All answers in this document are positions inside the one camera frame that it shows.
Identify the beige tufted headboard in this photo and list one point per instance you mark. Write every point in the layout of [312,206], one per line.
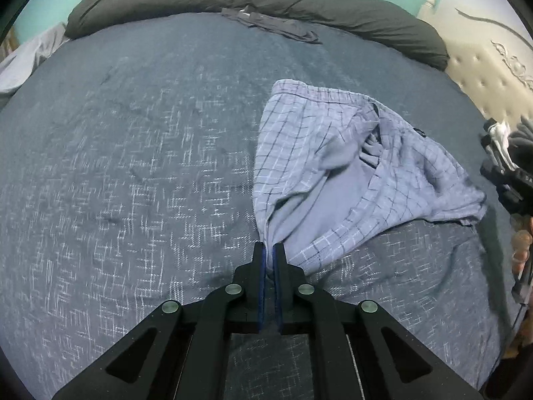
[483,71]

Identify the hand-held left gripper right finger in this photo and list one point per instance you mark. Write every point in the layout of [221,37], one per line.
[277,287]

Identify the light blue plaid shorts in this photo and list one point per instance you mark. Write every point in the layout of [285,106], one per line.
[316,162]

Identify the person's right hand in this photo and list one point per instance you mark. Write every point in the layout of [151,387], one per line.
[524,243]

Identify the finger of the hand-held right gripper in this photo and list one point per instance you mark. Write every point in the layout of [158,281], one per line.
[493,152]
[506,177]

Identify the folded grey clothes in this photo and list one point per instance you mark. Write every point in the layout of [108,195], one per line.
[522,137]

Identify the blue patterned bed blanket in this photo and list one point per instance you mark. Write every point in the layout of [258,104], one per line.
[137,166]

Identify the white garment with black stripes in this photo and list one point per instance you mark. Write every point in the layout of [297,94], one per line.
[497,131]

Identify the dark grey garment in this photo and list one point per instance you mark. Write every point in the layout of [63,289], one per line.
[275,25]

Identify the light grey bed sheet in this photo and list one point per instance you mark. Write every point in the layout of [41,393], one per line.
[25,60]

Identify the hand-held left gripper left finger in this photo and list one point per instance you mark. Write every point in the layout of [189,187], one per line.
[261,283]

